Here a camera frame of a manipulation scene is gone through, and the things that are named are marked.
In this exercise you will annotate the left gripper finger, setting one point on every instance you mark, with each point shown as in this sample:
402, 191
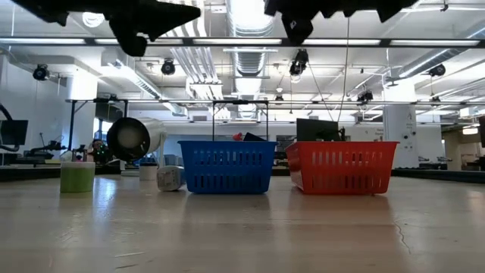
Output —
170, 19

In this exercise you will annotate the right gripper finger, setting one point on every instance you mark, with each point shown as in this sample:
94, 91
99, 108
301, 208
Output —
273, 7

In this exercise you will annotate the small white cup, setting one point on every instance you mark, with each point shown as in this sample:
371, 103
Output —
148, 173

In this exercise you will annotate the black background robot arm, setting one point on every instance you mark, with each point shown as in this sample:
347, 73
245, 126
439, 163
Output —
41, 151

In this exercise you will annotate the black ceiling spotlight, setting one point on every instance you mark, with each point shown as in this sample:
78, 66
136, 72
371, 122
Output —
41, 72
365, 95
299, 62
168, 67
437, 70

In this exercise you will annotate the black monitor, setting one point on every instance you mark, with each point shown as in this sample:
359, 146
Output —
316, 127
15, 132

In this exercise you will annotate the white cylindrical tube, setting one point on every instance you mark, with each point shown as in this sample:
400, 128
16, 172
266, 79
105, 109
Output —
130, 138

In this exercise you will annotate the small red object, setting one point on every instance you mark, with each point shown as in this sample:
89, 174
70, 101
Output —
237, 136

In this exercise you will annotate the red plastic basket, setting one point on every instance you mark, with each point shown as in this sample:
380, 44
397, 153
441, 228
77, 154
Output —
341, 148

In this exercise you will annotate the blue plastic basket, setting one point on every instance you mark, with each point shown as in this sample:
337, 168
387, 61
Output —
227, 151

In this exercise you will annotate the white and blue adapter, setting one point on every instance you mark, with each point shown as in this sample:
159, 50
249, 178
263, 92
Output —
168, 178

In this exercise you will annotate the green plastic cup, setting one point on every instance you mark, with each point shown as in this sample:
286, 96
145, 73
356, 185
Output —
77, 180

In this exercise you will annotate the silver ceiling duct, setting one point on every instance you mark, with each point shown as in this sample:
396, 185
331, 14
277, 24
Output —
250, 64

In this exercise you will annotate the thin black background frame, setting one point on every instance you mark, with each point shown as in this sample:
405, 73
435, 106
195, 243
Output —
240, 102

